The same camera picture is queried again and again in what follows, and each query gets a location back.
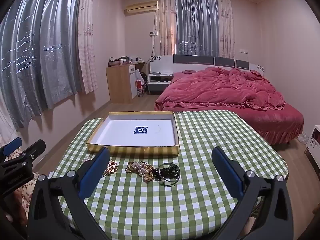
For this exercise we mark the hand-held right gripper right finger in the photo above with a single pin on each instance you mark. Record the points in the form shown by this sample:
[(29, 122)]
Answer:
[(228, 173)]

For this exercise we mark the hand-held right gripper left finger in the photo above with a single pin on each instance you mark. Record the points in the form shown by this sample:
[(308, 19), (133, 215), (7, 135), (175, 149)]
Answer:
[(93, 172)]

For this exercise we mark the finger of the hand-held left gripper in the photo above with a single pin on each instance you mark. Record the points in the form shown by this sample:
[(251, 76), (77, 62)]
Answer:
[(11, 146), (32, 150)]

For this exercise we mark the small pearl jewelry piece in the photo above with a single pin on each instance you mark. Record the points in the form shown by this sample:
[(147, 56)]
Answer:
[(86, 159)]

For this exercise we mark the gold bow brooch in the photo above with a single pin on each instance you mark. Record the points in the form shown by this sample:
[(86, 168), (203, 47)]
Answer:
[(112, 167)]

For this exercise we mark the gold cardboard box tray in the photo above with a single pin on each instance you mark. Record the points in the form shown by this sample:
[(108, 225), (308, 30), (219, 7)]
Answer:
[(120, 135)]

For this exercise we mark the gold flower brooch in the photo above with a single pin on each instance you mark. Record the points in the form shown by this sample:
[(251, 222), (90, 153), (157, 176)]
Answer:
[(148, 175)]

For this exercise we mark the floral cloth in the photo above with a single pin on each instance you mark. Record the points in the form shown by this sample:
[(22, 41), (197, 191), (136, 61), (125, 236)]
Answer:
[(23, 197)]

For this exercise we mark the blue square sticker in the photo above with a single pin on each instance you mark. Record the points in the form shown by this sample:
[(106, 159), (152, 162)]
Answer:
[(140, 130)]

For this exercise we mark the green checked tablecloth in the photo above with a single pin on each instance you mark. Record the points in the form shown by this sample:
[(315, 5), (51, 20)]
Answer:
[(150, 205)]

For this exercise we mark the round bed with red skirt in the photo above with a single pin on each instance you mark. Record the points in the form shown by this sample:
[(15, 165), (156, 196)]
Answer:
[(282, 122)]

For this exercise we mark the red quilt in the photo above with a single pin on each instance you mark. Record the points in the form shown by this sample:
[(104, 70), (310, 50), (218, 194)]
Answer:
[(220, 90)]

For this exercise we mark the white floral cabinet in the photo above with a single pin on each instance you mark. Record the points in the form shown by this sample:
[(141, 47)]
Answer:
[(314, 142)]

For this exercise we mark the wooden desk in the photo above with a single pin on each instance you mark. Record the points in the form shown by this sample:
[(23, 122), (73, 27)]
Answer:
[(120, 85)]

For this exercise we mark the large grey shiny curtain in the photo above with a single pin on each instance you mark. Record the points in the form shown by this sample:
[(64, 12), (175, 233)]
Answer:
[(37, 55)]

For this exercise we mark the red paper bag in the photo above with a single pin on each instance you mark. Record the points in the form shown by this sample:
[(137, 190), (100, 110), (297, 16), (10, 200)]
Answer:
[(140, 87)]

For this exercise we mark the white plastic bag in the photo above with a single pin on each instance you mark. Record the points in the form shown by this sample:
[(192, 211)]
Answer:
[(138, 74)]

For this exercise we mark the white nightstand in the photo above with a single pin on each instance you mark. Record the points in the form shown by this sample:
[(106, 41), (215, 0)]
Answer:
[(157, 83)]

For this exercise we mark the clutter of small bottles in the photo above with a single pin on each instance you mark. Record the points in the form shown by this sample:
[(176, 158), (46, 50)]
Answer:
[(125, 60)]

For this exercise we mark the pink patterned curtain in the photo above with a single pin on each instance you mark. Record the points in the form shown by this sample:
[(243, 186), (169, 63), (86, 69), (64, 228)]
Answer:
[(167, 22), (226, 25), (87, 42)]

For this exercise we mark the white and grey headboard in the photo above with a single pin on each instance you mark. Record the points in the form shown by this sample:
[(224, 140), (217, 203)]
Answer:
[(180, 62)]

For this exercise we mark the grey shiny window curtain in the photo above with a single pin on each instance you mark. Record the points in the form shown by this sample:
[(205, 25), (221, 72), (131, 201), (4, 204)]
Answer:
[(196, 22)]

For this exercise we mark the wall power socket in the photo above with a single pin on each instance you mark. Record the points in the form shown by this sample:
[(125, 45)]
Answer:
[(154, 33)]

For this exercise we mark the wall air conditioner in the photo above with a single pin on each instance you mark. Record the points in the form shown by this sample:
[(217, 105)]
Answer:
[(141, 7)]

